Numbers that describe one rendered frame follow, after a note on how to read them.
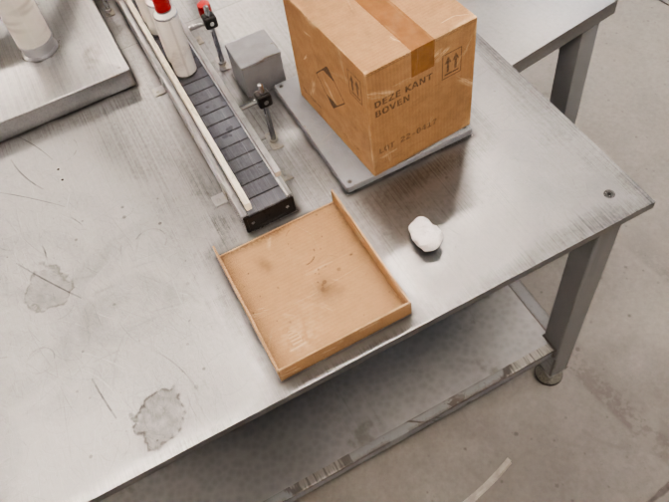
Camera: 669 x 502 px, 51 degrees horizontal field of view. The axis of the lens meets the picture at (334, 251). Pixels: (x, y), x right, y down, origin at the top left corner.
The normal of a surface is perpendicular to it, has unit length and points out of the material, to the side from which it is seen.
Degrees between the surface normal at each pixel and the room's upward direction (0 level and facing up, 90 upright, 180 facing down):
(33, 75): 0
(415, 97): 90
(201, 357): 0
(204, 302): 0
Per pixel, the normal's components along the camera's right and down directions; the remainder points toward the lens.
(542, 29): -0.11, -0.56
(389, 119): 0.52, 0.67
